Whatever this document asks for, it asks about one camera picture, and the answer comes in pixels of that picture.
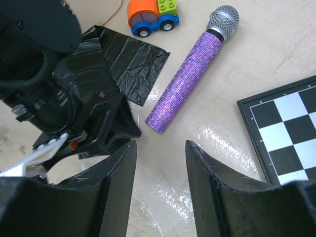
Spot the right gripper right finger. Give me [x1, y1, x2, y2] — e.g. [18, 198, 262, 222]
[185, 140, 279, 237]

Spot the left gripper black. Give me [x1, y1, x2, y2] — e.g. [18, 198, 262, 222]
[32, 91, 142, 158]

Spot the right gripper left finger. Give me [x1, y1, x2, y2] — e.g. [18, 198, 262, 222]
[49, 141, 137, 237]

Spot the black trash bag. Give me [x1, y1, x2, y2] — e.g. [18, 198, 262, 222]
[54, 26, 170, 106]

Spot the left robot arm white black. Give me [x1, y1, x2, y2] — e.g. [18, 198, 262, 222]
[0, 0, 141, 157]

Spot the beige plastic trash bin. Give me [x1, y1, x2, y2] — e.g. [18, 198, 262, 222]
[66, 0, 122, 32]

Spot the black white chessboard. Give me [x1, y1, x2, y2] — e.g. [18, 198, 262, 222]
[237, 76, 316, 185]

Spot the colourful toy car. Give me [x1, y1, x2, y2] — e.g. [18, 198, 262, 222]
[127, 0, 179, 38]

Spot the purple glitter microphone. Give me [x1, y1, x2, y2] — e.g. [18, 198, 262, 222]
[145, 5, 240, 133]

